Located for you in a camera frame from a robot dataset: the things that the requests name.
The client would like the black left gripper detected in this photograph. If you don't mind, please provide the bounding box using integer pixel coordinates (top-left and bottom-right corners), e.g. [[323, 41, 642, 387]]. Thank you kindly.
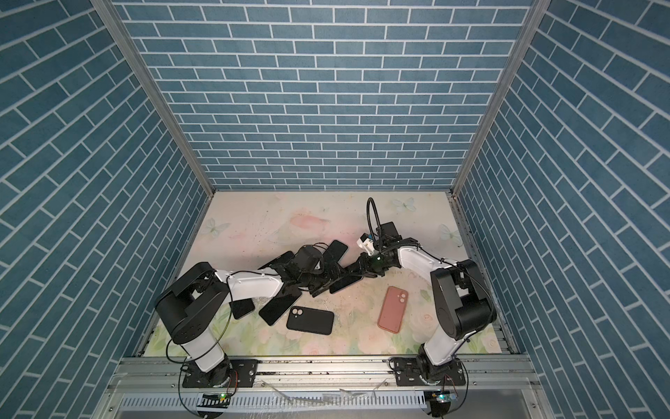
[[298, 259, 349, 297]]

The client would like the blue phone black screen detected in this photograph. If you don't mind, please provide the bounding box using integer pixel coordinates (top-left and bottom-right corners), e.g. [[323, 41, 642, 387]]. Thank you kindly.
[[323, 240, 348, 264]]

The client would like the black case dual camera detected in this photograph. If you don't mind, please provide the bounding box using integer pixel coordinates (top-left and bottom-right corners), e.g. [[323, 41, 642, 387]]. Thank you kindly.
[[286, 306, 335, 335]]

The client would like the black phone face up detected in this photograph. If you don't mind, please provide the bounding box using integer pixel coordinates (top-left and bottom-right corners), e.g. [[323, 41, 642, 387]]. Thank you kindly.
[[259, 290, 302, 326]]

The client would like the pink phone case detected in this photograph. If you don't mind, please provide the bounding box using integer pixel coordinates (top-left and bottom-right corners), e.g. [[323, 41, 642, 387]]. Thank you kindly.
[[377, 286, 408, 335]]

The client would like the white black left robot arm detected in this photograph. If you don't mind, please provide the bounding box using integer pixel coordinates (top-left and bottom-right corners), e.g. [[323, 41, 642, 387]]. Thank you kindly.
[[155, 251, 342, 373]]

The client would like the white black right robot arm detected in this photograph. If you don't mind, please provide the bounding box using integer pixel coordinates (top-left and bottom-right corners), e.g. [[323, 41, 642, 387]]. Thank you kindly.
[[350, 197, 497, 383]]

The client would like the black phone case left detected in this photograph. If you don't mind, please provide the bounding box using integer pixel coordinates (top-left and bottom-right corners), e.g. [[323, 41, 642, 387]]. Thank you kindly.
[[260, 251, 295, 270]]

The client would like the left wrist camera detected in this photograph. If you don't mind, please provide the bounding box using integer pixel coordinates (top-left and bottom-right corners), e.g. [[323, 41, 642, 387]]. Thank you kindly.
[[293, 244, 324, 273]]

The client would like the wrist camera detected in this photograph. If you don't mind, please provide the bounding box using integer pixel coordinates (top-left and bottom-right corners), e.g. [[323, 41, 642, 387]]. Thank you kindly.
[[357, 222, 402, 256], [293, 244, 324, 273]]

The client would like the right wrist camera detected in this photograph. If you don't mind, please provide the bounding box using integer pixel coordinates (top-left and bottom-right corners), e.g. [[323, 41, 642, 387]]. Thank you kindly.
[[357, 222, 402, 256]]

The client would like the aluminium corner post right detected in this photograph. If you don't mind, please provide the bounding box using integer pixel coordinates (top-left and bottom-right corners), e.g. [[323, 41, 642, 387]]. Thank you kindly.
[[451, 0, 551, 198]]

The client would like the aluminium corner post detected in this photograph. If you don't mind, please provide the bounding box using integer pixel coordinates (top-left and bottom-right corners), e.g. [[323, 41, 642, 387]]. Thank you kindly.
[[451, 0, 551, 198], [91, 0, 216, 198]]

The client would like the aluminium corner post left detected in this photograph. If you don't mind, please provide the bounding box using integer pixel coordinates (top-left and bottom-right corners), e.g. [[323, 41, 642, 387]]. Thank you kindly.
[[91, 0, 216, 198]]

